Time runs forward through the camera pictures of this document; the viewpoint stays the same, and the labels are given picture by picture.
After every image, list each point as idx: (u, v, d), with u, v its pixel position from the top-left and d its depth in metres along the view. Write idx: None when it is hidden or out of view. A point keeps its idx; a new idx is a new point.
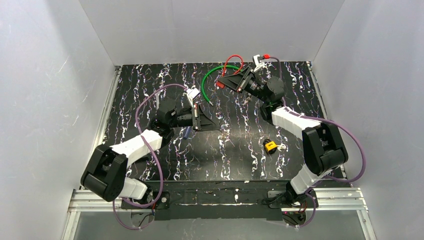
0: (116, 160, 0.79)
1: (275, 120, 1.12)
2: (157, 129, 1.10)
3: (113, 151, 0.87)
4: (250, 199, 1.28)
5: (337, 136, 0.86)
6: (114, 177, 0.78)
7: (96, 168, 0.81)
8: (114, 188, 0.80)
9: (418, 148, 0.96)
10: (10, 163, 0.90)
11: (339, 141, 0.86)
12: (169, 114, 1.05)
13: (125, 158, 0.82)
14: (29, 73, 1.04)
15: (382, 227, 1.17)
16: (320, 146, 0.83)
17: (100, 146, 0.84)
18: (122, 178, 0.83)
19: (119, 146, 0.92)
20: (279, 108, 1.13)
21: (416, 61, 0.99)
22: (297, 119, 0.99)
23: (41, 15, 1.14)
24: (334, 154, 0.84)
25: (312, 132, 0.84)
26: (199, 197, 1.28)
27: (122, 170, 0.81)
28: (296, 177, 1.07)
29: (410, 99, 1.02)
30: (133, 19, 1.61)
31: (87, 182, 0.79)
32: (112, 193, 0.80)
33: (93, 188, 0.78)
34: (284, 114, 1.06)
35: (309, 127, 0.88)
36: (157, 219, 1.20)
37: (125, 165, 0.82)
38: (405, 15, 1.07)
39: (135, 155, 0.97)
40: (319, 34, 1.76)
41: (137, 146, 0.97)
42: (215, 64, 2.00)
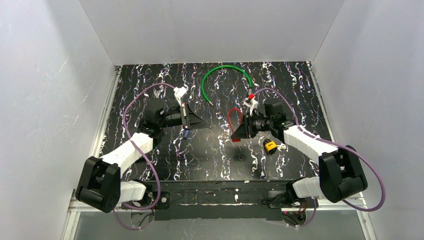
0: (109, 171, 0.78)
1: (287, 139, 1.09)
2: (146, 130, 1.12)
3: (104, 161, 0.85)
4: (250, 199, 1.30)
5: (355, 163, 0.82)
6: (109, 189, 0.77)
7: (89, 182, 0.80)
8: (110, 199, 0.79)
9: (418, 148, 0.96)
10: (10, 163, 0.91)
11: (358, 170, 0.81)
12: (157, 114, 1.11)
13: (118, 168, 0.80)
14: (29, 73, 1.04)
15: (383, 227, 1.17)
16: (339, 175, 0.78)
17: (91, 158, 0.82)
18: (117, 190, 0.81)
19: (109, 156, 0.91)
20: (291, 127, 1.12)
21: (416, 61, 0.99)
22: (312, 141, 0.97)
23: (41, 15, 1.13)
24: (354, 184, 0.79)
25: (330, 159, 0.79)
26: (199, 197, 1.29)
27: (116, 181, 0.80)
28: (301, 182, 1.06)
29: (410, 99, 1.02)
30: (133, 19, 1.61)
31: (82, 197, 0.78)
32: (109, 204, 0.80)
33: (89, 202, 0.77)
34: (298, 134, 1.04)
35: (326, 153, 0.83)
36: (157, 219, 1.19)
37: (118, 174, 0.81)
38: (405, 15, 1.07)
39: (128, 162, 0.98)
40: (319, 34, 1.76)
41: (128, 152, 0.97)
42: (215, 64, 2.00)
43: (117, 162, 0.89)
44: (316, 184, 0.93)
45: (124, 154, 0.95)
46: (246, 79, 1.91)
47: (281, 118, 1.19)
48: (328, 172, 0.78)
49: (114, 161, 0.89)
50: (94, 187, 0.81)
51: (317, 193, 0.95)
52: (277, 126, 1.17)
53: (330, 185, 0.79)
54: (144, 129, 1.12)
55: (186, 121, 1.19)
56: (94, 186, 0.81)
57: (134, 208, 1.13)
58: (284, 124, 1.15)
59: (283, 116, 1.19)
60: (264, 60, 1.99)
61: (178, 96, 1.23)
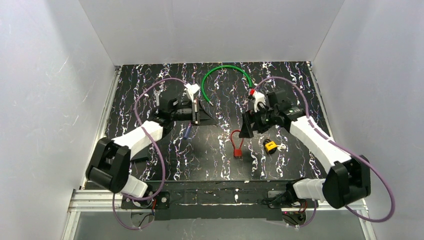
0: (120, 152, 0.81)
1: (295, 133, 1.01)
2: (157, 119, 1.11)
3: (115, 143, 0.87)
4: (250, 199, 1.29)
5: (366, 174, 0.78)
6: (119, 169, 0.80)
7: (99, 162, 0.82)
8: (119, 180, 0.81)
9: (418, 149, 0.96)
10: (10, 163, 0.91)
11: (366, 180, 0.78)
12: (170, 104, 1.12)
13: (128, 149, 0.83)
14: (29, 73, 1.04)
15: (382, 227, 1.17)
16: (347, 187, 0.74)
17: (103, 139, 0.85)
18: (126, 171, 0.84)
19: (120, 139, 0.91)
20: (301, 117, 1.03)
21: (416, 61, 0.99)
22: (322, 143, 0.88)
23: (41, 15, 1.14)
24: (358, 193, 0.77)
25: (342, 171, 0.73)
26: (199, 197, 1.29)
27: (126, 162, 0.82)
28: (302, 185, 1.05)
29: (410, 98, 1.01)
30: (133, 19, 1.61)
31: (92, 176, 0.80)
32: (118, 185, 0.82)
33: (98, 180, 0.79)
34: (309, 132, 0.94)
35: (339, 164, 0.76)
36: (157, 219, 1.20)
37: (128, 157, 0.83)
38: (406, 14, 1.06)
39: (138, 147, 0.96)
40: (319, 34, 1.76)
41: (139, 137, 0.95)
42: (215, 64, 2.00)
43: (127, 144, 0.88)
44: (318, 187, 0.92)
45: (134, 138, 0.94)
46: (246, 79, 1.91)
47: (287, 106, 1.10)
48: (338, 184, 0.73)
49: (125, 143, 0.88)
50: (103, 168, 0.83)
51: (319, 196, 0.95)
52: (283, 112, 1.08)
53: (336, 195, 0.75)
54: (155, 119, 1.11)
55: (197, 116, 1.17)
56: (103, 167, 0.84)
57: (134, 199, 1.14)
58: (291, 112, 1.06)
59: (287, 104, 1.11)
60: (264, 60, 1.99)
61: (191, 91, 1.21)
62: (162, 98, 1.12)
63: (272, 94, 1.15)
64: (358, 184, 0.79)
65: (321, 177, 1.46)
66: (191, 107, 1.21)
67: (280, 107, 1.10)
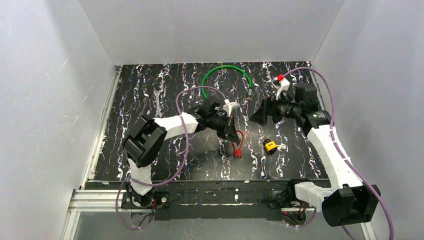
0: (157, 131, 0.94)
1: (313, 140, 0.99)
2: (194, 114, 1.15)
3: (154, 122, 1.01)
4: (250, 199, 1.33)
5: (372, 203, 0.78)
6: (152, 146, 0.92)
7: (137, 134, 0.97)
8: (149, 155, 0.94)
9: (418, 148, 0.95)
10: (10, 163, 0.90)
11: (369, 207, 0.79)
12: (213, 107, 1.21)
13: (164, 131, 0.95)
14: (28, 73, 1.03)
15: (383, 227, 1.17)
16: (347, 211, 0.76)
17: (144, 116, 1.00)
18: (158, 148, 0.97)
19: (161, 120, 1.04)
20: (323, 125, 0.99)
21: (416, 61, 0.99)
22: (337, 160, 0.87)
23: (41, 15, 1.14)
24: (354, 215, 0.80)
25: (348, 197, 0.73)
26: (199, 197, 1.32)
27: (159, 141, 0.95)
28: (304, 190, 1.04)
29: (410, 98, 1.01)
30: (133, 19, 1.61)
31: (127, 145, 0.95)
32: (146, 159, 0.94)
33: (132, 148, 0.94)
34: (328, 145, 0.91)
35: (347, 188, 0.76)
36: (157, 219, 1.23)
37: (162, 138, 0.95)
38: (405, 14, 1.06)
39: (172, 132, 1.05)
40: (319, 34, 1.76)
41: (175, 123, 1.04)
42: (215, 64, 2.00)
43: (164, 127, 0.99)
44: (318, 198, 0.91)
45: (173, 124, 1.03)
46: (246, 79, 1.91)
47: (311, 107, 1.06)
48: (338, 205, 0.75)
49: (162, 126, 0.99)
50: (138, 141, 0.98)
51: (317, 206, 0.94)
52: (306, 114, 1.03)
53: (333, 214, 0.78)
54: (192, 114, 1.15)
55: (228, 130, 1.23)
56: (138, 140, 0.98)
57: (134, 194, 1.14)
58: (315, 116, 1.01)
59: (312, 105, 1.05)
60: (264, 59, 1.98)
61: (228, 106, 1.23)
62: (207, 99, 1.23)
63: (301, 88, 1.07)
64: (360, 209, 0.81)
65: (321, 177, 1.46)
66: (226, 121, 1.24)
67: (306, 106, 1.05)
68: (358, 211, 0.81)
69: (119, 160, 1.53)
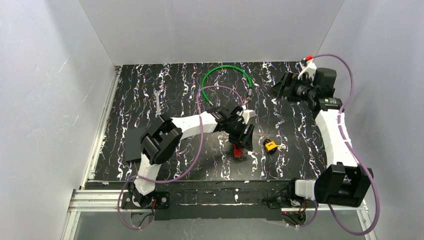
0: (173, 131, 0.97)
1: (318, 120, 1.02)
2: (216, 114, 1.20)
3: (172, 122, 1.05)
4: (250, 199, 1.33)
5: (364, 187, 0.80)
6: (167, 145, 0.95)
7: (155, 132, 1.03)
8: (165, 154, 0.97)
9: (418, 148, 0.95)
10: (10, 162, 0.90)
11: (360, 192, 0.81)
12: (235, 111, 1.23)
13: (180, 132, 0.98)
14: (28, 73, 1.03)
15: (383, 227, 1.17)
16: (336, 188, 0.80)
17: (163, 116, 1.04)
18: (172, 149, 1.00)
19: (179, 120, 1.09)
20: (333, 110, 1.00)
21: (415, 61, 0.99)
22: (338, 141, 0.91)
23: (41, 15, 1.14)
24: (345, 196, 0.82)
25: (339, 173, 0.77)
26: (199, 197, 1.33)
27: (175, 141, 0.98)
28: (302, 182, 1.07)
29: (410, 97, 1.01)
30: (133, 18, 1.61)
31: (146, 142, 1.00)
32: (162, 158, 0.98)
33: (149, 144, 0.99)
34: (332, 126, 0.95)
35: (341, 166, 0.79)
36: (157, 219, 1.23)
37: (178, 139, 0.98)
38: (405, 14, 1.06)
39: (190, 132, 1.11)
40: (319, 34, 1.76)
41: (193, 124, 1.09)
42: (215, 64, 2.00)
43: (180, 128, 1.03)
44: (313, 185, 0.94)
45: (189, 125, 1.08)
46: (246, 79, 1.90)
47: (326, 93, 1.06)
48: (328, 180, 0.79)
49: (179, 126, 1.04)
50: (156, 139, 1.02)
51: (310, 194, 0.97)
52: (318, 98, 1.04)
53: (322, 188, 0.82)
54: (216, 112, 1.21)
55: (244, 138, 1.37)
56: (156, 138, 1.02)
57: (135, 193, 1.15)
58: (326, 101, 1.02)
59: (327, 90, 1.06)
60: (264, 59, 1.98)
61: (247, 114, 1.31)
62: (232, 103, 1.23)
63: (320, 72, 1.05)
64: (351, 190, 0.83)
65: None
66: (243, 128, 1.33)
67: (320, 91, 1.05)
68: (348, 193, 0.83)
69: (119, 160, 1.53)
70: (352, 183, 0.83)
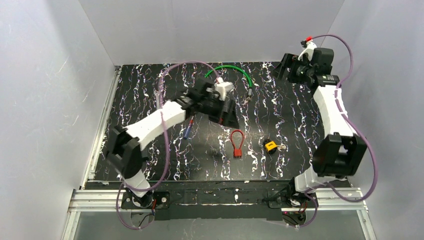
0: (130, 144, 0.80)
1: (316, 96, 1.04)
2: (181, 100, 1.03)
3: (127, 132, 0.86)
4: (250, 199, 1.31)
5: (360, 155, 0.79)
6: (129, 160, 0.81)
7: (115, 148, 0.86)
8: (131, 166, 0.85)
9: (418, 148, 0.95)
10: (10, 162, 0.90)
11: (357, 161, 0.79)
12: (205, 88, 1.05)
13: (137, 143, 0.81)
14: (29, 73, 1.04)
15: (382, 227, 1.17)
16: (333, 157, 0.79)
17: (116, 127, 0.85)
18: (138, 158, 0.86)
19: (134, 127, 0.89)
20: (331, 86, 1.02)
21: (414, 60, 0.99)
22: (335, 113, 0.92)
23: (41, 15, 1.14)
24: (340, 164, 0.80)
25: (336, 140, 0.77)
26: (199, 197, 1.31)
27: (137, 152, 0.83)
28: (300, 174, 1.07)
29: (409, 98, 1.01)
30: (133, 18, 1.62)
31: (109, 158, 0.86)
32: (130, 170, 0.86)
33: (114, 163, 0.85)
34: (329, 100, 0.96)
35: (337, 135, 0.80)
36: (157, 219, 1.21)
37: (139, 148, 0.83)
38: (404, 13, 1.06)
39: (152, 135, 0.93)
40: (318, 34, 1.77)
41: (154, 125, 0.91)
42: (215, 64, 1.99)
43: (138, 137, 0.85)
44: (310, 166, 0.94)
45: (149, 127, 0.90)
46: (246, 79, 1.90)
47: (324, 71, 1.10)
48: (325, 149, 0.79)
49: (136, 135, 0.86)
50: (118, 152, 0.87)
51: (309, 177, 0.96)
52: (315, 75, 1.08)
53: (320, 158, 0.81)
54: (179, 98, 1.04)
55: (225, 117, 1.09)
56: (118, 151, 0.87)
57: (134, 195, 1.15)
58: (324, 78, 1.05)
59: (324, 68, 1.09)
60: (264, 59, 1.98)
61: (223, 88, 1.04)
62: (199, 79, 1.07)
63: (318, 51, 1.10)
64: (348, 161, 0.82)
65: None
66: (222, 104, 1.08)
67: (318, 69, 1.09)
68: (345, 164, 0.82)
69: None
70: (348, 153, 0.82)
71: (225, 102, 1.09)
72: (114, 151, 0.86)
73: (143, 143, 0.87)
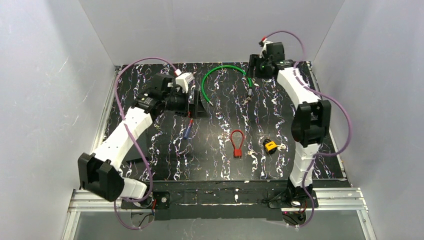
0: (102, 169, 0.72)
1: (279, 79, 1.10)
2: (142, 103, 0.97)
3: (97, 158, 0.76)
4: (250, 199, 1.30)
5: (328, 116, 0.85)
6: (107, 185, 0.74)
7: (88, 176, 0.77)
8: (114, 190, 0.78)
9: (417, 148, 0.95)
10: (10, 162, 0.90)
11: (327, 121, 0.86)
12: (165, 83, 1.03)
13: (111, 165, 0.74)
14: (29, 73, 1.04)
15: (382, 227, 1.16)
16: (307, 124, 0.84)
17: (83, 154, 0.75)
18: (118, 179, 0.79)
19: (101, 149, 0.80)
20: (287, 68, 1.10)
21: (413, 60, 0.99)
22: (298, 88, 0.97)
23: (41, 15, 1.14)
24: (315, 130, 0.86)
25: (307, 108, 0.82)
26: (199, 197, 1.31)
27: (114, 174, 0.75)
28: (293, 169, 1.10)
29: (409, 97, 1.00)
30: (133, 19, 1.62)
31: (87, 188, 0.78)
32: (114, 194, 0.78)
33: (95, 192, 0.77)
34: (291, 78, 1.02)
35: (306, 103, 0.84)
36: (157, 219, 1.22)
37: (114, 170, 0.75)
38: (404, 13, 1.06)
39: (124, 151, 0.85)
40: (319, 34, 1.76)
41: (121, 140, 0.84)
42: (215, 64, 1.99)
43: (109, 158, 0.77)
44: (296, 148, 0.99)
45: (118, 144, 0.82)
46: (246, 79, 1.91)
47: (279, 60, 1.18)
48: (300, 117, 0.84)
49: (107, 157, 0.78)
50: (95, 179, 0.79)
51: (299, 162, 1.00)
52: (274, 62, 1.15)
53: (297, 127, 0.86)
54: (141, 101, 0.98)
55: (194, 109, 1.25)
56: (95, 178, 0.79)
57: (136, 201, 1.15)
58: (282, 63, 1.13)
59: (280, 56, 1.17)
60: None
61: (184, 81, 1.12)
62: (156, 76, 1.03)
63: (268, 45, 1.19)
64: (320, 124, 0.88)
65: (321, 177, 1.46)
66: (184, 97, 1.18)
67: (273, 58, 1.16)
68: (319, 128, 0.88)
69: None
70: (318, 117, 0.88)
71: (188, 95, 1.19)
72: (90, 180, 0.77)
73: (116, 163, 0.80)
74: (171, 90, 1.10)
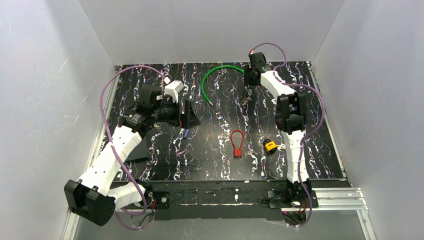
0: (90, 196, 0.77)
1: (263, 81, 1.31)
2: (131, 119, 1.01)
3: (83, 185, 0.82)
4: (250, 199, 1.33)
5: (304, 105, 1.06)
6: (95, 211, 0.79)
7: (77, 202, 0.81)
8: (103, 214, 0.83)
9: (417, 148, 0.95)
10: (10, 162, 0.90)
11: (303, 110, 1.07)
12: (153, 97, 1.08)
13: (97, 192, 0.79)
14: (29, 72, 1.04)
15: (382, 227, 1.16)
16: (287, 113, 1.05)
17: (70, 182, 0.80)
18: (107, 202, 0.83)
19: (88, 175, 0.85)
20: (268, 71, 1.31)
21: (413, 60, 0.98)
22: (277, 85, 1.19)
23: (41, 15, 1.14)
24: (296, 118, 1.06)
25: (285, 99, 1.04)
26: (199, 197, 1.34)
27: (102, 200, 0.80)
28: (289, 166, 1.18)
29: (408, 97, 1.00)
30: (133, 18, 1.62)
31: (77, 211, 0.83)
32: (104, 217, 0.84)
33: (85, 215, 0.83)
34: (271, 78, 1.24)
35: (284, 96, 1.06)
36: (157, 219, 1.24)
37: (102, 196, 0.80)
38: (404, 13, 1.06)
39: (111, 174, 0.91)
40: (319, 34, 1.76)
41: (108, 165, 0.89)
42: (215, 64, 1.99)
43: (97, 185, 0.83)
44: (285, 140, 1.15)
45: (104, 169, 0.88)
46: None
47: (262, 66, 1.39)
48: (281, 107, 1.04)
49: (95, 184, 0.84)
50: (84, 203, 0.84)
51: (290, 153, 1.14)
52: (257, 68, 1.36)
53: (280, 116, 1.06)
54: (128, 118, 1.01)
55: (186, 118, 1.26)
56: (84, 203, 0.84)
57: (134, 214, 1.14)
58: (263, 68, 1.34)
59: (262, 63, 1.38)
60: None
61: (174, 90, 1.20)
62: (143, 91, 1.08)
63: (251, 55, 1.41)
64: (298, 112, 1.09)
65: (321, 177, 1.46)
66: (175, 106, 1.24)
67: (256, 65, 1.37)
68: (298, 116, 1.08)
69: None
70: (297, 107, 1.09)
71: (178, 104, 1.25)
72: (78, 204, 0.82)
73: (104, 188, 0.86)
74: (161, 101, 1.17)
